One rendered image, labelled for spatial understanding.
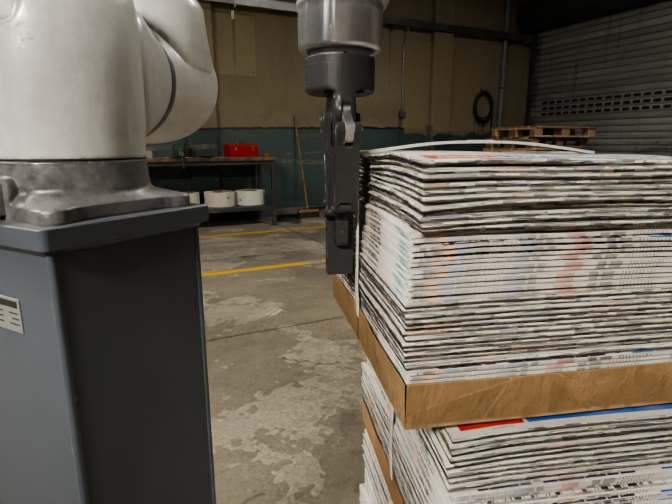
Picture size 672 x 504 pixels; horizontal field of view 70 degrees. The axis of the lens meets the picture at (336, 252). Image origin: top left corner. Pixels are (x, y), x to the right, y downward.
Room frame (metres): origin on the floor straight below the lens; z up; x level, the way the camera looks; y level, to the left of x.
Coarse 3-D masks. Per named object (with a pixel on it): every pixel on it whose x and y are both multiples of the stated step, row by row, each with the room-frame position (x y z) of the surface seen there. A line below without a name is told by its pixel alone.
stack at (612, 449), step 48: (384, 432) 0.59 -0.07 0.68; (432, 432) 0.41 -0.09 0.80; (480, 432) 0.37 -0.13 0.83; (528, 432) 0.38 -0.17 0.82; (576, 432) 0.38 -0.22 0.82; (624, 432) 0.39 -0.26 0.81; (384, 480) 0.60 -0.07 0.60; (432, 480) 0.41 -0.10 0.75; (480, 480) 0.37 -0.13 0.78; (528, 480) 0.38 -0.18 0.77; (576, 480) 0.38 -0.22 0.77; (624, 480) 0.39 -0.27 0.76
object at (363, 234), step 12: (360, 156) 0.56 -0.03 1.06; (360, 168) 0.57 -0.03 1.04; (360, 180) 0.56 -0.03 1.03; (360, 192) 0.57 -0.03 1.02; (360, 204) 0.56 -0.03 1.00; (372, 204) 0.51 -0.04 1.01; (360, 216) 0.56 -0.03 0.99; (360, 228) 0.56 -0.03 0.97; (360, 240) 0.55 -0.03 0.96; (360, 252) 0.54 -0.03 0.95; (360, 264) 0.53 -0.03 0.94; (360, 276) 0.53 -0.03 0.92; (360, 288) 0.53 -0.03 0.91; (360, 300) 0.55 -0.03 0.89
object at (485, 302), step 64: (384, 192) 0.46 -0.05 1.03; (448, 192) 0.36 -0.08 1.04; (512, 192) 0.37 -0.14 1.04; (576, 192) 0.38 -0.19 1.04; (640, 192) 0.39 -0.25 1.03; (384, 256) 0.44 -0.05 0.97; (448, 256) 0.37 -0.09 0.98; (512, 256) 0.38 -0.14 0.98; (576, 256) 0.39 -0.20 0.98; (640, 256) 0.40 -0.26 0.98; (384, 320) 0.42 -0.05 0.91; (448, 320) 0.37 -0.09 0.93; (512, 320) 0.38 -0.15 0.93; (576, 320) 0.39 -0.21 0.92; (640, 320) 0.40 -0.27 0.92
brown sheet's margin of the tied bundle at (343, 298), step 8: (336, 280) 0.69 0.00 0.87; (336, 288) 0.69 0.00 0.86; (344, 288) 0.62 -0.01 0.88; (336, 296) 0.69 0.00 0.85; (344, 296) 0.62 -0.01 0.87; (344, 304) 0.63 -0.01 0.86; (352, 304) 0.57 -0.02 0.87; (344, 312) 0.63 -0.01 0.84; (352, 312) 0.57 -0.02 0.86; (352, 320) 0.57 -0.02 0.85; (352, 328) 0.57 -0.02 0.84
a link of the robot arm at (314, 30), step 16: (304, 0) 0.51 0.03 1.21; (320, 0) 0.50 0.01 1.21; (336, 0) 0.50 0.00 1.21; (352, 0) 0.50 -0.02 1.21; (368, 0) 0.51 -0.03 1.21; (304, 16) 0.51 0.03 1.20; (320, 16) 0.50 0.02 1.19; (336, 16) 0.50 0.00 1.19; (352, 16) 0.50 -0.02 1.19; (368, 16) 0.51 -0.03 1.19; (304, 32) 0.51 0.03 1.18; (320, 32) 0.50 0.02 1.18; (336, 32) 0.50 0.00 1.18; (352, 32) 0.50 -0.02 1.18; (368, 32) 0.51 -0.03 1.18; (304, 48) 0.52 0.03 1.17; (320, 48) 0.52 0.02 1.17; (336, 48) 0.51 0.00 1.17; (352, 48) 0.51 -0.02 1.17; (368, 48) 0.52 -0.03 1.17
